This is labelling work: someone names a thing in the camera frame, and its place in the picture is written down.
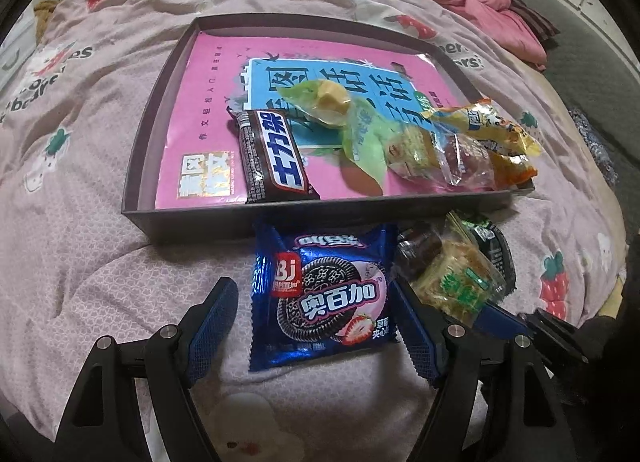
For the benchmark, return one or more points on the clear wrapped beige pastry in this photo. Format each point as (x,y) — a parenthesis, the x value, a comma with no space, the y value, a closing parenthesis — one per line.
(407,152)

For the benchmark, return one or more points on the clear wrapped brown candy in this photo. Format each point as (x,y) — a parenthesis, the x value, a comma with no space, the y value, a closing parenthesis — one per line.
(420,249)

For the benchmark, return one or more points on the orange cracker packet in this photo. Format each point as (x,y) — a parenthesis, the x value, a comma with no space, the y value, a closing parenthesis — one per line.
(515,169)

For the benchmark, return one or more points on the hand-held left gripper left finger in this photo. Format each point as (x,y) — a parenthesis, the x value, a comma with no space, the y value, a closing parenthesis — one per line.
(215,332)

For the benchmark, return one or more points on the blue patterned cloth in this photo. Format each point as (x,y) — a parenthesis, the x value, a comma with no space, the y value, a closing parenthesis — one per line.
(600,152)

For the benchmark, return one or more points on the brown chocolate bar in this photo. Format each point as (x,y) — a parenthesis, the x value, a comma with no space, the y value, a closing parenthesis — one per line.
(275,157)

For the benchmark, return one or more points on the yellow snack packet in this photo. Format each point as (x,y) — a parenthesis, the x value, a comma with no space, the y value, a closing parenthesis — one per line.
(480,122)

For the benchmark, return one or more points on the brown fuzzy cloth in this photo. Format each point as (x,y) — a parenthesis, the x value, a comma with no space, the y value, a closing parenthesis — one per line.
(44,19)

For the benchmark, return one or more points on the dark striped pillow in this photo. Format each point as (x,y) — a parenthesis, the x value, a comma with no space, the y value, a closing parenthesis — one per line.
(537,17)

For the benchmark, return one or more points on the grey shallow box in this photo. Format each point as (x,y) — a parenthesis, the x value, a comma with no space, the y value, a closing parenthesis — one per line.
(200,227)

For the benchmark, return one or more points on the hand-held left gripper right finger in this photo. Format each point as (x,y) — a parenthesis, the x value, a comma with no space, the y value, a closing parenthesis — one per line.
(417,337)

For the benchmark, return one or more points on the green candy wrapper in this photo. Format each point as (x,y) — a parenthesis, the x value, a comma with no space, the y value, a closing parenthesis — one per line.
(365,147)

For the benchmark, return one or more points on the pink book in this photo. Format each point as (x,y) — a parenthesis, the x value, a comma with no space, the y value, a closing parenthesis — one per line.
(210,107)

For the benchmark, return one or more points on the grey headboard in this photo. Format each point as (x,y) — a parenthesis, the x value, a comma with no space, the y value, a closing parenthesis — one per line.
(600,92)

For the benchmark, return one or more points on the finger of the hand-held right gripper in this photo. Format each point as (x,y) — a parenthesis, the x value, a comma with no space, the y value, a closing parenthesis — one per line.
(502,319)

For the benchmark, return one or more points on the green yellow candy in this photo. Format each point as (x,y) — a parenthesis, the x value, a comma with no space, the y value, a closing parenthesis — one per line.
(327,97)

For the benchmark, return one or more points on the printed pink blanket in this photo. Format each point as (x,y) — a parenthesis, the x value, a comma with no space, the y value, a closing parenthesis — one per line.
(100,267)

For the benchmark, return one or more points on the dark snack packet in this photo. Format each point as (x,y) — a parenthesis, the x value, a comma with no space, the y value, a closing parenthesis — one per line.
(495,242)

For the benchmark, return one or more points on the green label nougat packet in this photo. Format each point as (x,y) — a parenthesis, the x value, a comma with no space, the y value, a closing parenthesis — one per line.
(450,282)

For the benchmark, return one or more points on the blue cookie packet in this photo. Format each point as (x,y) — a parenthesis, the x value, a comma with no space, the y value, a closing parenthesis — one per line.
(320,302)

